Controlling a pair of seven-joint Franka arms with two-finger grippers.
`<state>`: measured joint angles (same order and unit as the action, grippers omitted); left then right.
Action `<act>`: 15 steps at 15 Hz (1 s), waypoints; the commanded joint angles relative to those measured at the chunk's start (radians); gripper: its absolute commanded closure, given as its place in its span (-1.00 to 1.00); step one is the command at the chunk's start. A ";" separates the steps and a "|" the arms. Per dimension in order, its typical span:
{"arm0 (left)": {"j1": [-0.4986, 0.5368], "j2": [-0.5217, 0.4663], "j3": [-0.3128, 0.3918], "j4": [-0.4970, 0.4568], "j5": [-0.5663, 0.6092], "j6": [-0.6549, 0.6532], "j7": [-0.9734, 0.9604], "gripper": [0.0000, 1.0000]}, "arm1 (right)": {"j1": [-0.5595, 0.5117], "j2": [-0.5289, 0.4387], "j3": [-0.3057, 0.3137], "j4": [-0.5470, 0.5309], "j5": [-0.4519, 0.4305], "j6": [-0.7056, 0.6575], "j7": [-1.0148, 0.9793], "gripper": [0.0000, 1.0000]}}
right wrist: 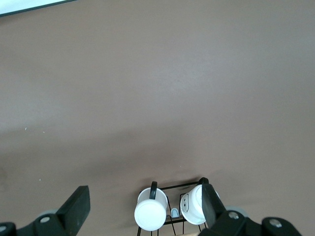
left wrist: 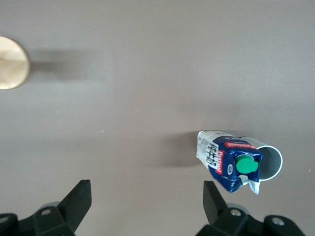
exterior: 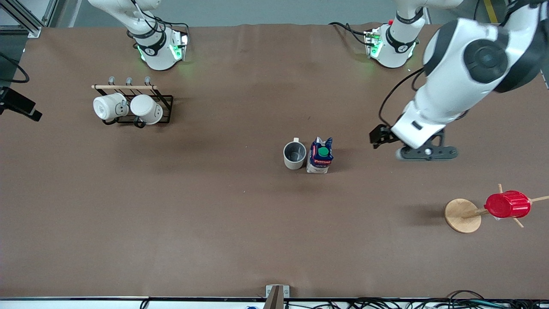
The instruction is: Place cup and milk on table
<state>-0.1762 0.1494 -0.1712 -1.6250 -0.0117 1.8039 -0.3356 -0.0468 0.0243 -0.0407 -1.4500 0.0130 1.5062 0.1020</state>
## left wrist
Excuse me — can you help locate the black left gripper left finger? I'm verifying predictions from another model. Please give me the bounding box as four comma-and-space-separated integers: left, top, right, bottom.
14, 179, 93, 236

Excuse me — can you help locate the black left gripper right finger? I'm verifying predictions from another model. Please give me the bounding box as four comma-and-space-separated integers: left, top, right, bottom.
203, 180, 265, 236

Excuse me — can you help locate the blue white milk carton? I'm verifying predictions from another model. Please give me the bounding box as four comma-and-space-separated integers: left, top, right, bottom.
195, 130, 265, 196

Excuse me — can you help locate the grey mug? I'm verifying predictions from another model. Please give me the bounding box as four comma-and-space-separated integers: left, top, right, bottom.
236, 136, 284, 182

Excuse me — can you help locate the wooden mug tree stand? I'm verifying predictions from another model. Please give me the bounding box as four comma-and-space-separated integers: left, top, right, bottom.
0, 36, 31, 90

